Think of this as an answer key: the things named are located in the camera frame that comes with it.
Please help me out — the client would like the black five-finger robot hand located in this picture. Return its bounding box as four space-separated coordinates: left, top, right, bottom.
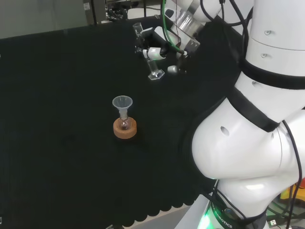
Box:
135 26 190 74

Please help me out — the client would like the clear glass graduated cylinder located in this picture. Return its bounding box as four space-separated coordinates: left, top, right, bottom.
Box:
132 22 165 81

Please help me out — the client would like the small glass round-bottom flask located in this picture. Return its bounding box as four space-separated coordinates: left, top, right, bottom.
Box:
118 114 132 131

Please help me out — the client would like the clear plastic funnel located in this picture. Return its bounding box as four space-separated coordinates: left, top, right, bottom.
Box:
112 95 133 120

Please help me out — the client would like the grey cabinet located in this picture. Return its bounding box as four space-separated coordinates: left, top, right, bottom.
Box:
82 0 108 25

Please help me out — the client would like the black bench cloth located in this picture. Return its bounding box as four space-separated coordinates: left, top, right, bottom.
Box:
0 14 242 228

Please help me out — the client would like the yellow stop button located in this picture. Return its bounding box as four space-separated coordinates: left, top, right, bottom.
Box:
279 183 305 204

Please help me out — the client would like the brown cork ring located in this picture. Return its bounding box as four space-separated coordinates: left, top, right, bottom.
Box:
113 117 138 139

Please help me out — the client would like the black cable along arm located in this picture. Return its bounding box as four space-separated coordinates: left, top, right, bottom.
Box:
282 120 304 229

